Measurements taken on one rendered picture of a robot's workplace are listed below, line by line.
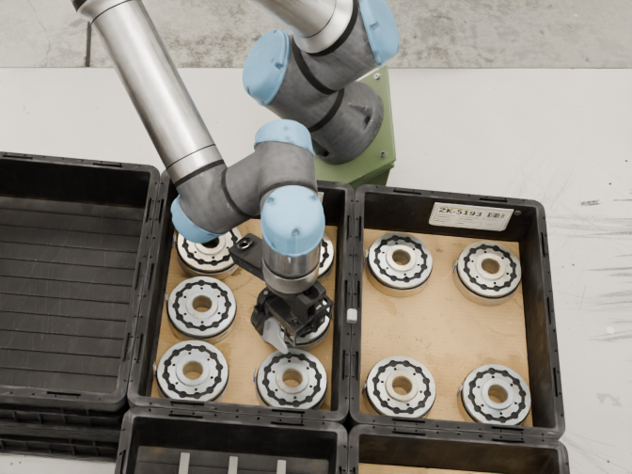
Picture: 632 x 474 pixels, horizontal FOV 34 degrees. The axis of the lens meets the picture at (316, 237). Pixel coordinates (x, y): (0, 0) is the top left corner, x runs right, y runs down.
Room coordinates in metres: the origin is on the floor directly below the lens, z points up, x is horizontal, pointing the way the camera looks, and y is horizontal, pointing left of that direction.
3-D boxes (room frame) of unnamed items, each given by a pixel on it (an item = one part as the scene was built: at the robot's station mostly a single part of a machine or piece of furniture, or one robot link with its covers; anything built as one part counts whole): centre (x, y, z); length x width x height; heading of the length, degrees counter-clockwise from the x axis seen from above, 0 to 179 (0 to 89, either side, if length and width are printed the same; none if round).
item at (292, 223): (0.72, 0.03, 1.15); 0.09 x 0.08 x 0.11; 14
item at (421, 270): (0.89, -0.14, 0.86); 0.10 x 0.10 x 0.01
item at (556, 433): (0.79, -0.22, 0.92); 0.40 x 0.30 x 0.02; 6
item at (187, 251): (0.86, 0.16, 0.86); 0.10 x 0.10 x 0.01
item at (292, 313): (0.72, 0.02, 0.99); 0.09 x 0.08 x 0.12; 50
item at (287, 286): (0.72, 0.02, 1.07); 0.08 x 0.08 x 0.05
